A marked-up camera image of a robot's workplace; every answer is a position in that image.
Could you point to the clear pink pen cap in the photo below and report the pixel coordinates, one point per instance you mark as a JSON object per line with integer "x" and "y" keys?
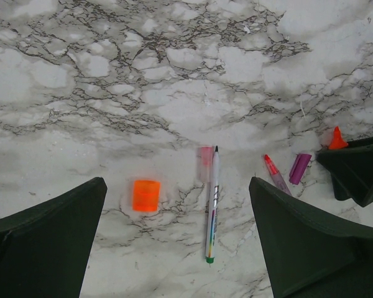
{"x": 206, "y": 157}

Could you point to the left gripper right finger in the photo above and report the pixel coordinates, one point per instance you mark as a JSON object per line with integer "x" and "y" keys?
{"x": 309, "y": 252}

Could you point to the white multicolour pen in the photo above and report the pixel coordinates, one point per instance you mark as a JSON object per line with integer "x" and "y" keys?
{"x": 212, "y": 207}

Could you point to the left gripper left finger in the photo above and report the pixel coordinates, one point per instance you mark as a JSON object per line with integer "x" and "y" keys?
{"x": 44, "y": 250}

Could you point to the pink marker pen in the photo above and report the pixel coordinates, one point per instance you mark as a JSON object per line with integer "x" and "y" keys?
{"x": 276, "y": 176}

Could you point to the purple pen cap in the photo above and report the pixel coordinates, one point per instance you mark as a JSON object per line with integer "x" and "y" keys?
{"x": 299, "y": 166}

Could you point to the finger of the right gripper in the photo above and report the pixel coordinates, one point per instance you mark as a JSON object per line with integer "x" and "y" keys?
{"x": 351, "y": 171}

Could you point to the orange highlighter cap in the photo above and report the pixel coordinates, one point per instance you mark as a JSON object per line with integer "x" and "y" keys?
{"x": 145, "y": 195}

